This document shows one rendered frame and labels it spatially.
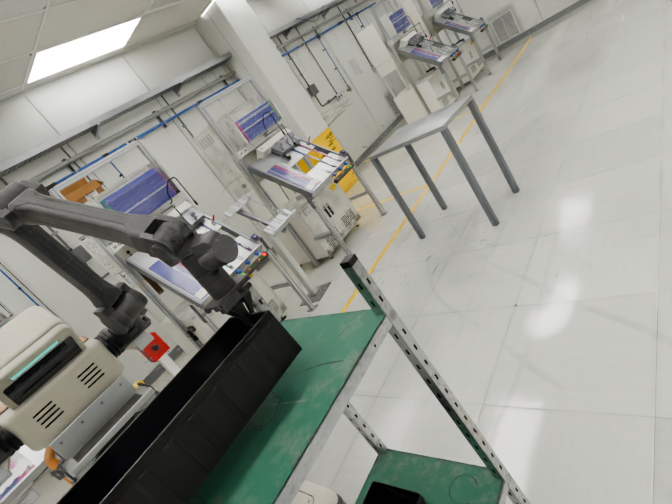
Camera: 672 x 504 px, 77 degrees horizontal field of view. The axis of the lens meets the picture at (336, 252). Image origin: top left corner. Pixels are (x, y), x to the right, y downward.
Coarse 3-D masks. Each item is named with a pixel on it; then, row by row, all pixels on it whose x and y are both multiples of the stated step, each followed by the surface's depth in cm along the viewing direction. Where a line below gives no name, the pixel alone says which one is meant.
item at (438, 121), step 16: (448, 112) 286; (480, 112) 294; (400, 128) 340; (416, 128) 304; (432, 128) 275; (448, 128) 269; (480, 128) 297; (384, 144) 325; (400, 144) 295; (448, 144) 272; (496, 144) 302; (416, 160) 349; (464, 160) 276; (496, 160) 306; (384, 176) 324; (512, 176) 310; (432, 192) 361; (480, 192) 283; (416, 224) 339; (496, 224) 291
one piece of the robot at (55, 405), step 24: (72, 360) 112; (96, 360) 115; (48, 384) 107; (72, 384) 110; (96, 384) 114; (0, 408) 106; (24, 408) 103; (48, 408) 106; (72, 408) 110; (0, 432) 101; (24, 432) 102; (48, 432) 106
